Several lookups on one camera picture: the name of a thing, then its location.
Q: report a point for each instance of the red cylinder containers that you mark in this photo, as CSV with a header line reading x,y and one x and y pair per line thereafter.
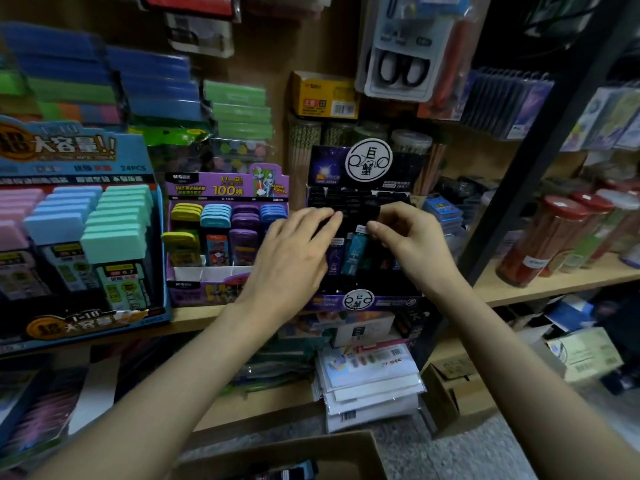
x,y
540,240

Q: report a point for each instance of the yellow carton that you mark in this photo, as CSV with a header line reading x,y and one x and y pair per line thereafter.
x,y
323,95

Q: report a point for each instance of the blue display box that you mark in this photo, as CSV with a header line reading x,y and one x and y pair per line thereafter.
x,y
60,145

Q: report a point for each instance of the black red hanging package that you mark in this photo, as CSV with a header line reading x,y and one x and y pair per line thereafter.
x,y
190,5

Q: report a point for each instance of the person's left hand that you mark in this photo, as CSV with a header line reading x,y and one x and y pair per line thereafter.
x,y
290,265

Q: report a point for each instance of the wooden shelf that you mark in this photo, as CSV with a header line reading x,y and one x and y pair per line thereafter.
x,y
520,285

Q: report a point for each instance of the stack of white packets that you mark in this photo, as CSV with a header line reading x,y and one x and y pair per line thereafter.
x,y
370,385

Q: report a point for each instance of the brown cardboard box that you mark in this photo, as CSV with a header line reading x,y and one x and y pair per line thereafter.
x,y
330,445

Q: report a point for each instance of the purple display box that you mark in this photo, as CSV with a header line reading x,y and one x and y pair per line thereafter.
x,y
220,185

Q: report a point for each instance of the row of dark blue refills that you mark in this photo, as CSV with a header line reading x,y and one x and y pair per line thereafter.
x,y
505,105

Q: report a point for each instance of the person's left forearm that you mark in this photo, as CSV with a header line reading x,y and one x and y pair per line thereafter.
x,y
150,405

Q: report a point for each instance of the person's right forearm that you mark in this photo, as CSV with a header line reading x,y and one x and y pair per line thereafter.
x,y
540,385

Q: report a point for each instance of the stack of blue packets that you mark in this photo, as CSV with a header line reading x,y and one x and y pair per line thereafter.
x,y
150,80

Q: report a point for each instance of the small open brown carton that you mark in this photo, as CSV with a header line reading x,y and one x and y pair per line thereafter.
x,y
455,395

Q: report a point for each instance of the person's right hand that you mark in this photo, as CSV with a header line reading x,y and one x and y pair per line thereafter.
x,y
420,245

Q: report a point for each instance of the hanging white blister package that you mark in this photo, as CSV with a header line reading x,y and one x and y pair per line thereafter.
x,y
405,65

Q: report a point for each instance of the stack of green packets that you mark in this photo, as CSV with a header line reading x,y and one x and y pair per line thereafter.
x,y
238,110

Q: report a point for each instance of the black and white display box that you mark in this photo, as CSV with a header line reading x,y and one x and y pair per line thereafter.
x,y
340,170

